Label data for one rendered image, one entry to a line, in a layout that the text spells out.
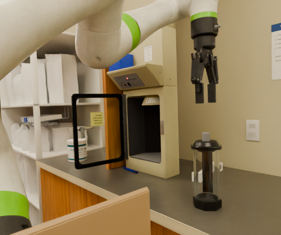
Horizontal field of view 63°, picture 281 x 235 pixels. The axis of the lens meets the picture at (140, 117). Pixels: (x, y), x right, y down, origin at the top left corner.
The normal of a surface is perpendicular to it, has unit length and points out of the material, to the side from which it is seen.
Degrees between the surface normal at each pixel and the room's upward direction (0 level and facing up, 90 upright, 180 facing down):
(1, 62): 111
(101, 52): 129
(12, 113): 90
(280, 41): 90
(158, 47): 90
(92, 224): 90
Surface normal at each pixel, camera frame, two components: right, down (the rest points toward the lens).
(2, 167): 0.74, -0.66
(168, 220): -0.73, 0.06
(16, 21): 0.91, -0.05
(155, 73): 0.68, 0.01
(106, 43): 0.47, 0.63
